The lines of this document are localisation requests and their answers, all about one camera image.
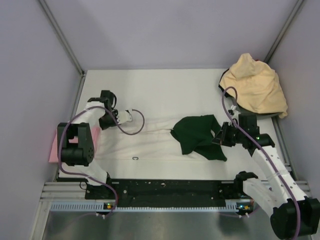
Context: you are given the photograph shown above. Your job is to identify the right corner aluminium post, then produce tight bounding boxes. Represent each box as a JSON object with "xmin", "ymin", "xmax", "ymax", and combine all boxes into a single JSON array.
[{"xmin": 264, "ymin": 0, "xmax": 307, "ymax": 64}]

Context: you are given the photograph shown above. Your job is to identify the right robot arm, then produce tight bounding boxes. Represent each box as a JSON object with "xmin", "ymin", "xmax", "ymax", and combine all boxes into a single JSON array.
[{"xmin": 212, "ymin": 110, "xmax": 320, "ymax": 240}]

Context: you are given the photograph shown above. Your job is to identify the pink folded t shirt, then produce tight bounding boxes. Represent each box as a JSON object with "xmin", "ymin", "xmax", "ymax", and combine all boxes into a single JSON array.
[{"xmin": 48, "ymin": 126, "xmax": 101, "ymax": 163}]

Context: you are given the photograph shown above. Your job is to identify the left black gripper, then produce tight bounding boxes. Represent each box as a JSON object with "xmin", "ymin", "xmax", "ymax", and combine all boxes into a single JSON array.
[{"xmin": 98, "ymin": 110, "xmax": 121, "ymax": 130}]

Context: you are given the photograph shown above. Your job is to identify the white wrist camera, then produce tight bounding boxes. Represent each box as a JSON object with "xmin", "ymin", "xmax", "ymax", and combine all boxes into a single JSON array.
[
  {"xmin": 228, "ymin": 105, "xmax": 240, "ymax": 120},
  {"xmin": 118, "ymin": 108, "xmax": 133, "ymax": 124}
]

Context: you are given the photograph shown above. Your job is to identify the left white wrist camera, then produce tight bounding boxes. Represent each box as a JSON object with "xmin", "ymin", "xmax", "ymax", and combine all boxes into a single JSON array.
[{"xmin": 118, "ymin": 108, "xmax": 133, "ymax": 124}]

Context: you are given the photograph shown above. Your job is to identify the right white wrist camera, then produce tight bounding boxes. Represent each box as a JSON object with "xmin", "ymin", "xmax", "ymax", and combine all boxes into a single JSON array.
[{"xmin": 228, "ymin": 105, "xmax": 240, "ymax": 120}]

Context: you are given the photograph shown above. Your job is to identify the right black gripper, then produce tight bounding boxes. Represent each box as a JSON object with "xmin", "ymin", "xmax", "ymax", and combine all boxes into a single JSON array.
[{"xmin": 211, "ymin": 121, "xmax": 246, "ymax": 147}]

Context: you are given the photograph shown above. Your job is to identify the beige t shirt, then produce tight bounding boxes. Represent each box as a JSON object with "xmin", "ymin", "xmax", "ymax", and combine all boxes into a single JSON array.
[{"xmin": 219, "ymin": 53, "xmax": 288, "ymax": 119}]

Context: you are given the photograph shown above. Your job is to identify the grey slotted cable duct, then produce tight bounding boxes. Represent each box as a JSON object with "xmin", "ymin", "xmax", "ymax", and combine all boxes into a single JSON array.
[{"xmin": 50, "ymin": 202, "xmax": 254, "ymax": 213}]

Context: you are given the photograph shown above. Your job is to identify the left corner aluminium post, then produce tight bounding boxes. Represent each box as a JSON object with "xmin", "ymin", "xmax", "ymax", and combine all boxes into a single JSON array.
[{"xmin": 36, "ymin": 0, "xmax": 85, "ymax": 77}]

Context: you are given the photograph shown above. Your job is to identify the white and green t shirt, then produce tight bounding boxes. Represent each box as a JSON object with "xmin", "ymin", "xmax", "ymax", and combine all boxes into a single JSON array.
[{"xmin": 93, "ymin": 114, "xmax": 228, "ymax": 163}]

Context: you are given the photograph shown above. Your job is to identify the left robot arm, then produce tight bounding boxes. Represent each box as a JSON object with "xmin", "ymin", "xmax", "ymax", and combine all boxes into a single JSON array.
[{"xmin": 57, "ymin": 90, "xmax": 118, "ymax": 199}]

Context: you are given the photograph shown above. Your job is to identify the dark grey bin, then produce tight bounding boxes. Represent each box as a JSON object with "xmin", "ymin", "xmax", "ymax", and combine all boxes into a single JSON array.
[{"xmin": 231, "ymin": 97, "xmax": 280, "ymax": 120}]

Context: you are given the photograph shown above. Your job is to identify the corner aluminium post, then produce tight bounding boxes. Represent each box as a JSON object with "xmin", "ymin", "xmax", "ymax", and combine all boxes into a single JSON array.
[
  {"xmin": 264, "ymin": 0, "xmax": 307, "ymax": 64},
  {"xmin": 36, "ymin": 0, "xmax": 85, "ymax": 77}
]

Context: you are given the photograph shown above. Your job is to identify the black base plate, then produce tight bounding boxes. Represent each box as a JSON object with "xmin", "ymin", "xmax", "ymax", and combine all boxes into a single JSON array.
[{"xmin": 84, "ymin": 177, "xmax": 265, "ymax": 208}]

